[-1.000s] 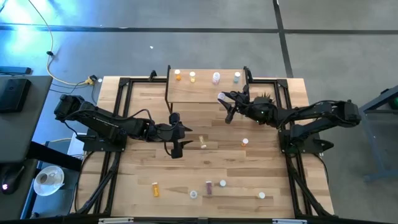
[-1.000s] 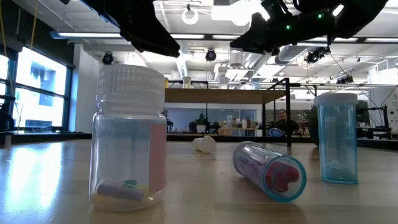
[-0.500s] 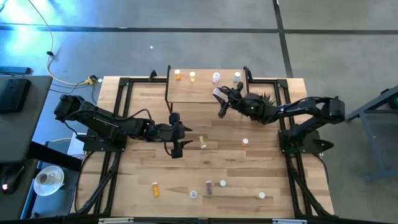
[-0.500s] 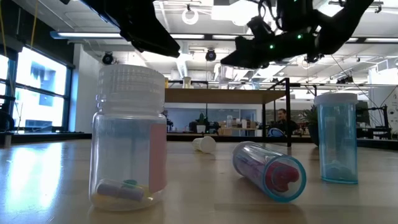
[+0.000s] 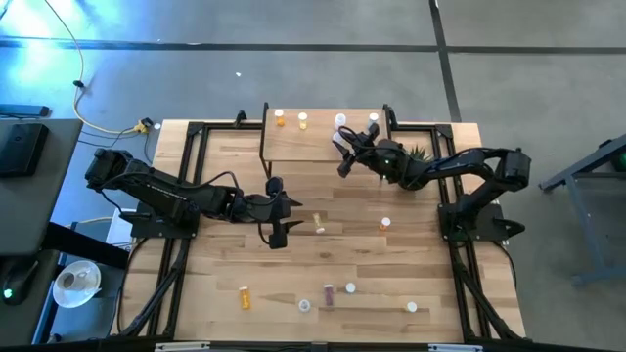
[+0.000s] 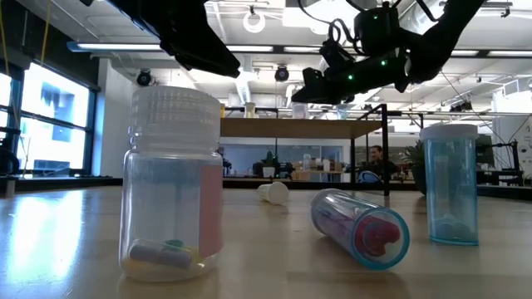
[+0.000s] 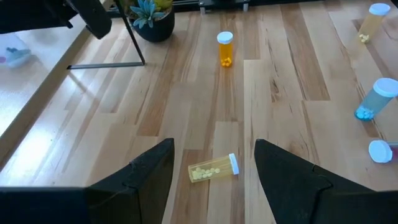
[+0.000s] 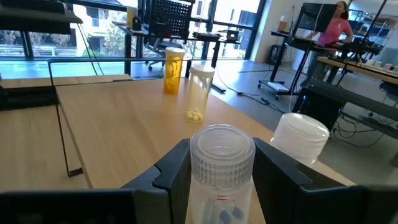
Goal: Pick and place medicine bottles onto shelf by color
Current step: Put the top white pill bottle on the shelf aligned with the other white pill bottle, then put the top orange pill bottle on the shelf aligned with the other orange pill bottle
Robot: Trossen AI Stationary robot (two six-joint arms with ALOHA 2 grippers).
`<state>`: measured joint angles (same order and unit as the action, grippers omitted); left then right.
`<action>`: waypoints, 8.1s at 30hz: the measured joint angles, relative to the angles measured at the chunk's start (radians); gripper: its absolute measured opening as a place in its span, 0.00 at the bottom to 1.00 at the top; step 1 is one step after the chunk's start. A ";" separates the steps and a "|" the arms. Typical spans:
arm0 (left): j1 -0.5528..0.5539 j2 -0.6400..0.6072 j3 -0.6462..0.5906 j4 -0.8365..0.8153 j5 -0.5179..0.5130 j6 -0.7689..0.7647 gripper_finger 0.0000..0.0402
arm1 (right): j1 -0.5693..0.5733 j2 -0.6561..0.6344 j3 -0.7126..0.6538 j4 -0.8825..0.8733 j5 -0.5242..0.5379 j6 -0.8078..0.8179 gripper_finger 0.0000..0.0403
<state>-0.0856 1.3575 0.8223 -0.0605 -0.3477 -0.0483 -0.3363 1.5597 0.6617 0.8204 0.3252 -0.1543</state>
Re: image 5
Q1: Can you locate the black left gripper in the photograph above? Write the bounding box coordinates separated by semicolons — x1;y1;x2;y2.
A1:
237;175;305;251

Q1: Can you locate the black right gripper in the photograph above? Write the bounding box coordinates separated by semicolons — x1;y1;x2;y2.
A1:
335;122;382;179

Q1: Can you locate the potted green succulent plant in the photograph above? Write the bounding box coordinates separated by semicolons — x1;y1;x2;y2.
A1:
408;144;434;162

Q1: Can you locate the white paper sheet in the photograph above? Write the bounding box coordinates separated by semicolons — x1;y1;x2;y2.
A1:
105;207;138;248

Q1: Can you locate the black desk beam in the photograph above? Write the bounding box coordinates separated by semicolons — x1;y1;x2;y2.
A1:
42;221;131;270

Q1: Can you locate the grey desk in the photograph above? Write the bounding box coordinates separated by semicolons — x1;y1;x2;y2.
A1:
0;118;84;258

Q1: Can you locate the grey metal stand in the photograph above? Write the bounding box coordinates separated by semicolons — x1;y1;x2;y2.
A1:
538;132;626;287

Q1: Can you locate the black box device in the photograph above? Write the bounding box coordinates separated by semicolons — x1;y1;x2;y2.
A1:
0;122;50;178

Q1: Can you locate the black computer mouse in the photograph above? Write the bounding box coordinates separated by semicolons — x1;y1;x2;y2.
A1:
0;258;40;308

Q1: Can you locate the dark flat bar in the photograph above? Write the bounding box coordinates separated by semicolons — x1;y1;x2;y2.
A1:
0;103;51;118

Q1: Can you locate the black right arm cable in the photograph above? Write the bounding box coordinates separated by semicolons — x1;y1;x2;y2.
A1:
336;125;373;151

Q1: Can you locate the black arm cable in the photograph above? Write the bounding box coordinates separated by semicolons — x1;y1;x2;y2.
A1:
193;169;275;245
336;125;373;151

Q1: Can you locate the wooden shelf with black frame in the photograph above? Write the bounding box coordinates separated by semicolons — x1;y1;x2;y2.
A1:
258;101;399;181

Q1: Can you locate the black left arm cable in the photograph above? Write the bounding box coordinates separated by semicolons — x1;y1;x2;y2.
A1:
193;169;275;245

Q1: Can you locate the black metal table frame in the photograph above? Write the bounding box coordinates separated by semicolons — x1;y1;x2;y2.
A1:
111;118;528;343

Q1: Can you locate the thin black floor cable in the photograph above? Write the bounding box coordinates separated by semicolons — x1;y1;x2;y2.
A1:
77;127;153;165

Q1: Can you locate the silver bracket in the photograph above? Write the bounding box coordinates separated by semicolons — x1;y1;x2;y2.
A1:
427;343;484;352
155;341;211;352

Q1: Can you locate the yellow floor cable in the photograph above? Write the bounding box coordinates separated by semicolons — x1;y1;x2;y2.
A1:
43;0;141;136

